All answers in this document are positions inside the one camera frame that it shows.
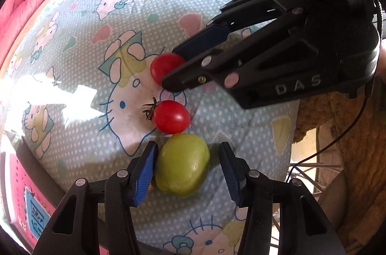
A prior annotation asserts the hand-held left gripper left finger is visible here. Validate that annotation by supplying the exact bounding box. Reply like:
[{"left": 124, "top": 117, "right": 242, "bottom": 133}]
[{"left": 33, "top": 140, "right": 159, "bottom": 255}]

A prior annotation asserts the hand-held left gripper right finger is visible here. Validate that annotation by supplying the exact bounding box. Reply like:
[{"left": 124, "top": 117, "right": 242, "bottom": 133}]
[{"left": 219, "top": 142, "right": 347, "bottom": 255}]

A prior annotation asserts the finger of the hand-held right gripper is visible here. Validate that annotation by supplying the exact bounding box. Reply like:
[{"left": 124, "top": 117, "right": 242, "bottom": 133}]
[
  {"left": 173, "top": 0, "right": 305, "bottom": 62},
  {"left": 162, "top": 12, "right": 309, "bottom": 92}
]

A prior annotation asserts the green apple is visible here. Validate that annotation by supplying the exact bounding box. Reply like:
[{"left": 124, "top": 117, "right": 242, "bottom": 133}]
[{"left": 154, "top": 133, "right": 211, "bottom": 198}]

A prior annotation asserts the red tomato with stem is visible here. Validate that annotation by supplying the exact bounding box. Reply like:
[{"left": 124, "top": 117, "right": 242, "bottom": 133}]
[{"left": 142, "top": 97, "right": 191, "bottom": 135}]

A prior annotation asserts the shallow cardboard box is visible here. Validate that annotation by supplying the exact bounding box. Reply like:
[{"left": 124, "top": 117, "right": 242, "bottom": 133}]
[{"left": 0, "top": 134, "right": 61, "bottom": 255}]

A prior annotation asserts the white metal rack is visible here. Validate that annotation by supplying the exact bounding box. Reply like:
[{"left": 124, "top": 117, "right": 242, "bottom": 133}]
[{"left": 271, "top": 161, "right": 341, "bottom": 243}]

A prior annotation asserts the cartoon cat print bedsheet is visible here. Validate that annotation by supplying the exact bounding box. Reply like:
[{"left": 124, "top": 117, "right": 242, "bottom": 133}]
[{"left": 0, "top": 0, "right": 302, "bottom": 255}]

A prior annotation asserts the pink picture book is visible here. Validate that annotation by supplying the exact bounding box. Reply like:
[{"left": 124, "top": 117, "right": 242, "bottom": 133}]
[{"left": 6, "top": 152, "right": 53, "bottom": 246}]

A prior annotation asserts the brown fluffy blanket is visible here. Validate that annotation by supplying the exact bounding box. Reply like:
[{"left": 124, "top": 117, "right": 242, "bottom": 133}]
[{"left": 291, "top": 86, "right": 386, "bottom": 255}]

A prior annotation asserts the black cable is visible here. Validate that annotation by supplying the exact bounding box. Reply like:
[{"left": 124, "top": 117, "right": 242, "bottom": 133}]
[{"left": 288, "top": 0, "right": 386, "bottom": 180}]

